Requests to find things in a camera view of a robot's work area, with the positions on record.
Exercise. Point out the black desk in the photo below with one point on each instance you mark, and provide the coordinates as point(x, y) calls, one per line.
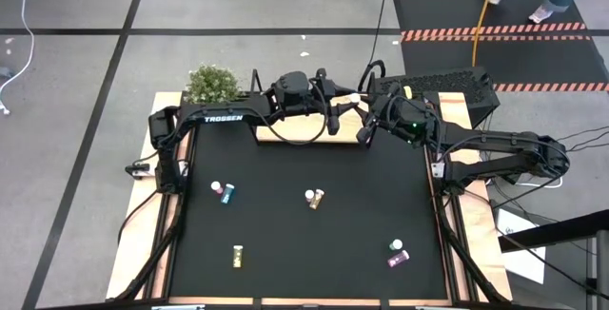
point(552, 231)

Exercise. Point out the yellow medicine bottle white cap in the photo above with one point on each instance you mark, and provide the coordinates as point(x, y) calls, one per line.
point(238, 256)
point(317, 200)

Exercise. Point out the orange medicine bottle white cap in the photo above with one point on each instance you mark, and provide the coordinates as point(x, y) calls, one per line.
point(354, 97)

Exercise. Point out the black orange-striped floor mat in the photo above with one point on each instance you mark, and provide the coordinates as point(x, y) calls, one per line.
point(523, 58)

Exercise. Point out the green potted plant black pot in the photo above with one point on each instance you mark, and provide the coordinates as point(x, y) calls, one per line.
point(211, 84)

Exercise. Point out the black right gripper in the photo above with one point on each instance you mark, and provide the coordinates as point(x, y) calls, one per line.
point(385, 112)

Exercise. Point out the white frame bracket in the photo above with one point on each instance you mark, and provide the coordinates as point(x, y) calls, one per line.
point(438, 169)

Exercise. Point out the dark table mat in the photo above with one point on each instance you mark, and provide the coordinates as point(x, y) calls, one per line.
point(285, 253)

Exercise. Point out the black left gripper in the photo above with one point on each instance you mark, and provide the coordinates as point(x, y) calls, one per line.
point(326, 91)

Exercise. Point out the blue medicine bottle white cap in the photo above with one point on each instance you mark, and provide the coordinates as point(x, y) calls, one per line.
point(227, 194)
point(396, 244)

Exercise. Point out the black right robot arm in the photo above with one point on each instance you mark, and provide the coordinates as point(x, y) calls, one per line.
point(499, 141)

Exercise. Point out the white paper sheet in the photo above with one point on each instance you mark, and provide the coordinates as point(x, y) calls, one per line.
point(523, 257)

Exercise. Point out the silver frame bracket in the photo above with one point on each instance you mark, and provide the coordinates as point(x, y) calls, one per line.
point(140, 172)

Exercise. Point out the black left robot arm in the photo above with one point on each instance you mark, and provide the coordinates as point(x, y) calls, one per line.
point(223, 112)

